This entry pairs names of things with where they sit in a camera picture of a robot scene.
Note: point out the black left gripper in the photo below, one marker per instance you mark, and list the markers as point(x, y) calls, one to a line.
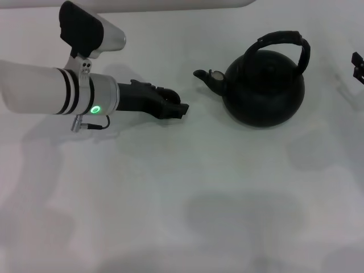
point(139, 98)

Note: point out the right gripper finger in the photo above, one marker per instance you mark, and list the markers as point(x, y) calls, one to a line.
point(359, 66)

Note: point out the black round teapot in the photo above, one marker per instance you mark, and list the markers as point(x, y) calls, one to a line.
point(264, 99)

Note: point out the left wrist camera housing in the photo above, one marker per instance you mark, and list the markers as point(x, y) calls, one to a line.
point(85, 28)

